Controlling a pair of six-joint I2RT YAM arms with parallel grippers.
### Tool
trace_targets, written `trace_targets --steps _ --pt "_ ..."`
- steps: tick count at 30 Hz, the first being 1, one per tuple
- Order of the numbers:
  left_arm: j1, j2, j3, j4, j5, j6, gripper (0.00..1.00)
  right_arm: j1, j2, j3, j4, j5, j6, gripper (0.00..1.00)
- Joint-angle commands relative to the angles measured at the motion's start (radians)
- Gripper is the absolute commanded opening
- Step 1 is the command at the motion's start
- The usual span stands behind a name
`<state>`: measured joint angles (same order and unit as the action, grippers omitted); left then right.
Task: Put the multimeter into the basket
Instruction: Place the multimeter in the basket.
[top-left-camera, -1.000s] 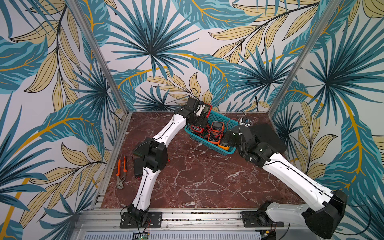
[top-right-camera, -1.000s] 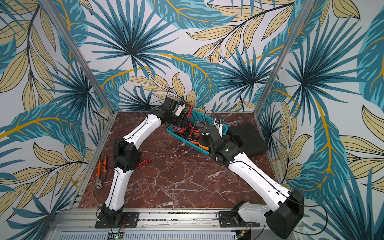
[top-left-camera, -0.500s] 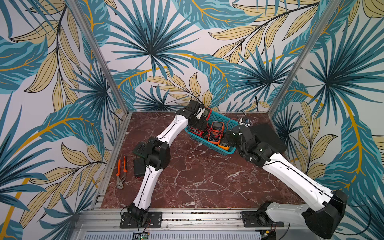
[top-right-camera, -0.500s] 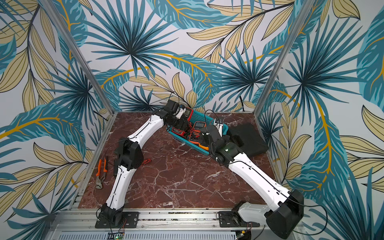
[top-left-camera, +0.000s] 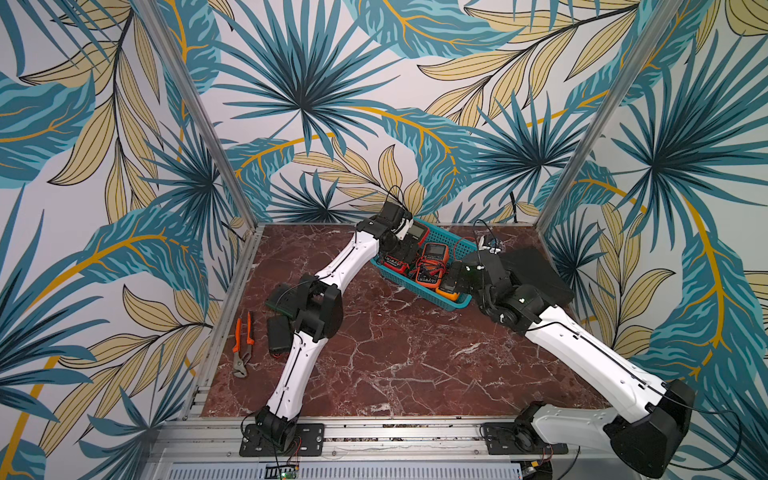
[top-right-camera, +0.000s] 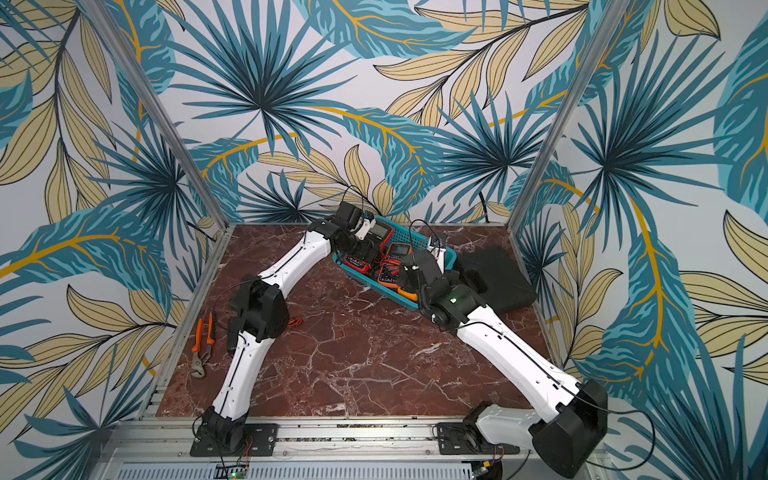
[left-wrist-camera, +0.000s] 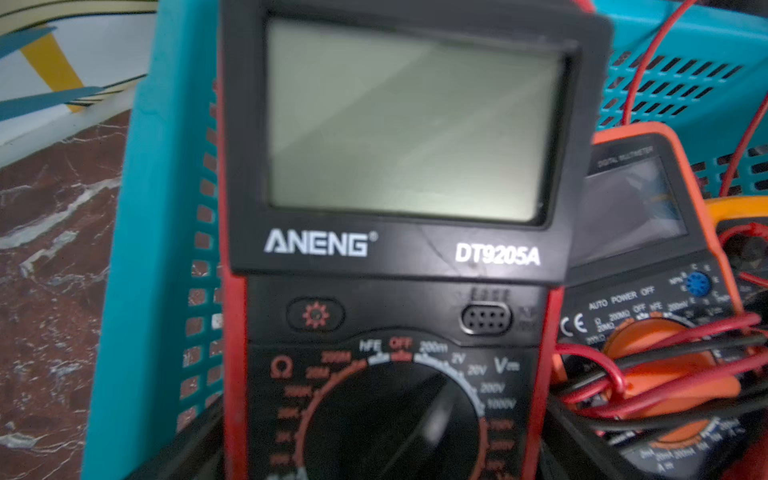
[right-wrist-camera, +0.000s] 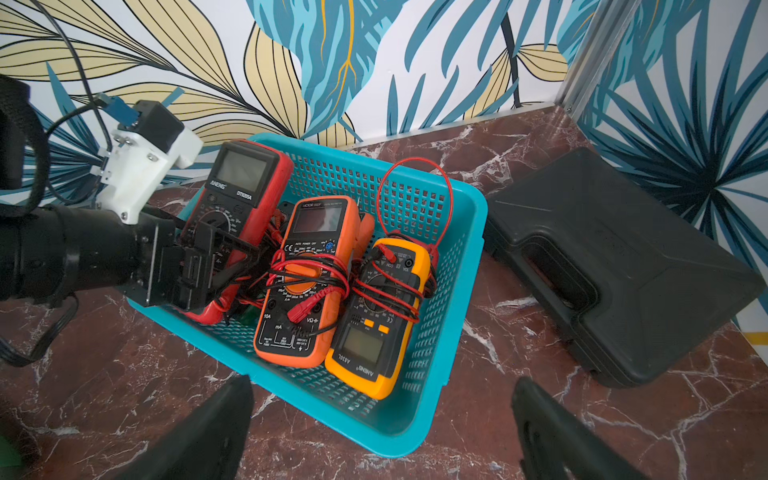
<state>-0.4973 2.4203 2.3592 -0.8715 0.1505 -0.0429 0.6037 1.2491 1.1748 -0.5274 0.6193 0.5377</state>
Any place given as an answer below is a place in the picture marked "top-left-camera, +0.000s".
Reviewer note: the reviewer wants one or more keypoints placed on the yellow orange multimeter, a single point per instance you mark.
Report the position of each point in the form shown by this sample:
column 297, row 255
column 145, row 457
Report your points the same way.
column 449, row 285

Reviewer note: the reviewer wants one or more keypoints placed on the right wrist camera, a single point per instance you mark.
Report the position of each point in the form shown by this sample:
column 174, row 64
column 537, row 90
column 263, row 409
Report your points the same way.
column 488, row 243

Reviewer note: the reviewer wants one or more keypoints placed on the aluminium front rail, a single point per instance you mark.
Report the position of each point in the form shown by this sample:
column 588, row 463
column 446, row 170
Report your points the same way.
column 416, row 447

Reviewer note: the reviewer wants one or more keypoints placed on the orange red multimeter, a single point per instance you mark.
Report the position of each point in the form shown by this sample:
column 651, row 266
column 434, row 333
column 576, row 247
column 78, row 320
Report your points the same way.
column 432, row 265

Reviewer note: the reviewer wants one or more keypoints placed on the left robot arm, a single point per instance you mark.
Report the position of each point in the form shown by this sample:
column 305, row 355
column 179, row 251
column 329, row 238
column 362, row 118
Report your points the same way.
column 313, row 311

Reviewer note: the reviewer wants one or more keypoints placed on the orange handled pliers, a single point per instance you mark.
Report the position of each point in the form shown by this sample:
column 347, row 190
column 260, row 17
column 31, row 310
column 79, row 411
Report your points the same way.
column 243, row 347

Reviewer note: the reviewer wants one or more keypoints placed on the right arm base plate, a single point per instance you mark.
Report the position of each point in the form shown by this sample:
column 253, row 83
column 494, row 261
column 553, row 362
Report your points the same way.
column 509, row 438

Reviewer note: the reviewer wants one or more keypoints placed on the black case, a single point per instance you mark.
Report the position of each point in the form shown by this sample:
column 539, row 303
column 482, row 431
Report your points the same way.
column 529, row 266

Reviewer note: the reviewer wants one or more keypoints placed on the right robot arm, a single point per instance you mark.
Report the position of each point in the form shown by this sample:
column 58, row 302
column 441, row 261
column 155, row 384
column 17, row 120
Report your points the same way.
column 647, row 417

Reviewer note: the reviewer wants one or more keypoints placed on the dark red multimeter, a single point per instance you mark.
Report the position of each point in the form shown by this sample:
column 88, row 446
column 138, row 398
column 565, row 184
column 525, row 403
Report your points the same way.
column 404, row 256

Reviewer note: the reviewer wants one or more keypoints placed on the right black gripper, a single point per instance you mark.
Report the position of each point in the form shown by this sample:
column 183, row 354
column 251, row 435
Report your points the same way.
column 472, row 274

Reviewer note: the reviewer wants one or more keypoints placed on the teal plastic basket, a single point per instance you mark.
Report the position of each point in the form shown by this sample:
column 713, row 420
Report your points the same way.
column 456, row 244

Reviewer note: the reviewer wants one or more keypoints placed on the small black box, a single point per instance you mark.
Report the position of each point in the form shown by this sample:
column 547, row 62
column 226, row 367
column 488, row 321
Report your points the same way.
column 279, row 334

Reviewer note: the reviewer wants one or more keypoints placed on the green black device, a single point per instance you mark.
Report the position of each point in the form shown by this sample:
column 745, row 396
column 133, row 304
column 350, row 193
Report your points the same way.
column 283, row 300

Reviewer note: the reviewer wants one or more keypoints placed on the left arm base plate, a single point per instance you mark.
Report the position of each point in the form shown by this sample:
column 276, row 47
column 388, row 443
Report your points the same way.
column 303, row 439

